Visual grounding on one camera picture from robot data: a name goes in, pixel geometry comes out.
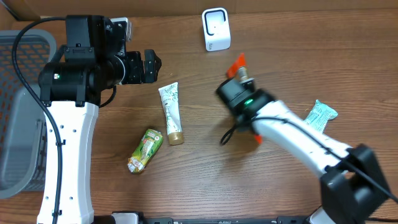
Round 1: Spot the white cream tube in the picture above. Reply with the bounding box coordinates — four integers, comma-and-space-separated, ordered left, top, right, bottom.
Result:
159, 82, 184, 145

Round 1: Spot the orange spaghetti packet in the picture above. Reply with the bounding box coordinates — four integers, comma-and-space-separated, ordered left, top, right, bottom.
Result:
225, 52, 264, 146

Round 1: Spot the green yellow snack packet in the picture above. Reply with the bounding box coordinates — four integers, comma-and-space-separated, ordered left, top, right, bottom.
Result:
127, 129, 163, 174

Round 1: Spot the teal snack packet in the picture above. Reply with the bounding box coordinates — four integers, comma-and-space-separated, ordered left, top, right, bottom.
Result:
304, 100, 338, 133

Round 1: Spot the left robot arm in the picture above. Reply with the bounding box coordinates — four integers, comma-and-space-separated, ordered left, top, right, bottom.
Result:
37, 16, 162, 223

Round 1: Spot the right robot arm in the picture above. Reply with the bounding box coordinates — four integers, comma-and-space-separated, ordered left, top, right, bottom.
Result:
215, 78, 397, 223

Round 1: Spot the white barcode scanner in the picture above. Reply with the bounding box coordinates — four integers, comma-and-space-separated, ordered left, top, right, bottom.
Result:
201, 7, 231, 52

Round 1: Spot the grey plastic mesh basket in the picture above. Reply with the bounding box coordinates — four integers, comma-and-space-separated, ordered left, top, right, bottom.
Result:
1, 29, 57, 198

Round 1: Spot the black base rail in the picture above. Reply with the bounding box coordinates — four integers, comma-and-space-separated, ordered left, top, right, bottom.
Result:
91, 210, 335, 224

